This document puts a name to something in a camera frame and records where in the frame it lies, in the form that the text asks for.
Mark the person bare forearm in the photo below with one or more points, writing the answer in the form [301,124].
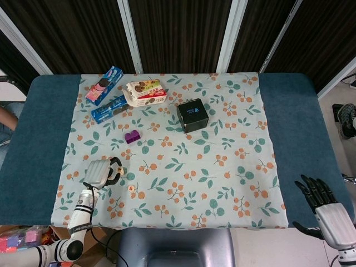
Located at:
[7,116]

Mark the dark slatted partition panel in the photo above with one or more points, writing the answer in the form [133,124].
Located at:
[78,33]
[14,61]
[258,27]
[178,33]
[325,33]

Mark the grey robot torso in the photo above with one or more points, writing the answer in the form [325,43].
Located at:
[172,242]

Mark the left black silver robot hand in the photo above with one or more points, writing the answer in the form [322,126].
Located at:
[96,175]

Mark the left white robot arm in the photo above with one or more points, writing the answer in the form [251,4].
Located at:
[80,219]

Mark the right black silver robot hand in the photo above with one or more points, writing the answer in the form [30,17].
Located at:
[336,225]

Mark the blue pink Oreo box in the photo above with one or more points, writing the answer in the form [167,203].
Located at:
[104,83]

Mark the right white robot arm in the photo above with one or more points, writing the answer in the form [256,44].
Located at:
[346,258]

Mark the white chocolate cookie box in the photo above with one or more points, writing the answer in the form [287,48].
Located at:
[144,93]

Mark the pile of colourful foam cubes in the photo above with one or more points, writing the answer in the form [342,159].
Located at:
[16,240]

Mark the black cube box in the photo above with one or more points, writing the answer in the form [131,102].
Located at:
[193,114]

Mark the purple toy brick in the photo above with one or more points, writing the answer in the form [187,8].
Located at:
[132,137]

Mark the floral print tablecloth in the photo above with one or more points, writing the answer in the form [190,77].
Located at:
[194,167]

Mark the person blue jeans leg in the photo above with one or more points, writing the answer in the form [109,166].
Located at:
[14,107]

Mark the white partition post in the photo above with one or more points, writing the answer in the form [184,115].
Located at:
[25,45]
[130,36]
[279,36]
[231,36]
[336,78]

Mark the black white sneaker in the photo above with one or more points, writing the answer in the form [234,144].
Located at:
[347,114]

